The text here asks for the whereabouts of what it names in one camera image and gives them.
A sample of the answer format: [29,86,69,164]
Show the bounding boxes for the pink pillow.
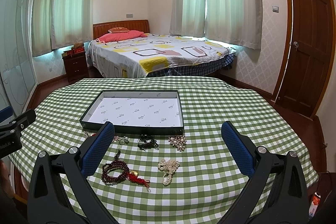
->
[96,30,147,43]

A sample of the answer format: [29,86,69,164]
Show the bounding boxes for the wall light switch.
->
[272,5,279,13]

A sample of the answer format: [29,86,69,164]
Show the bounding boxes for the red boxes on nightstand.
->
[62,43,85,57]

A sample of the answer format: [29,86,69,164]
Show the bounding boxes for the silver ring with pearl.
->
[113,135,130,146]

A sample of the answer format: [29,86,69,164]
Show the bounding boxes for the left white curtain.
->
[31,0,93,57]

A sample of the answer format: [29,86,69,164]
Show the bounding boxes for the dark wooden nightstand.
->
[62,52,89,84]

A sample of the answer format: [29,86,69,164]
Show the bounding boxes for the cream pearl necklace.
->
[157,159,181,187]

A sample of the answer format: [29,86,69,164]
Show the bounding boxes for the wooden headboard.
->
[93,19,150,39]

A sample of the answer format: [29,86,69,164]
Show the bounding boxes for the bed with patterned sheet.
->
[88,34,236,79]

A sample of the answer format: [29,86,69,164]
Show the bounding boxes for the frosted glass wardrobe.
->
[1,0,37,115]

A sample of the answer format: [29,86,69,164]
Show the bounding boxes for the red tassel gold charm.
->
[127,171,150,188]

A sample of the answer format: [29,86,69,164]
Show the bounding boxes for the black cord pendant necklace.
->
[136,134,160,152]

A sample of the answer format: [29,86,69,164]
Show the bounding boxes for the green jewelry tray box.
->
[80,90,184,136]

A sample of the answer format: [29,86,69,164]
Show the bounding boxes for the dark red bead bracelet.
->
[101,148,131,186]

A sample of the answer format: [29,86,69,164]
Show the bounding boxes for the brown wooden door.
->
[276,0,335,118]

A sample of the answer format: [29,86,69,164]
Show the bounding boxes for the orange embroidered pillow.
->
[108,27,130,34]

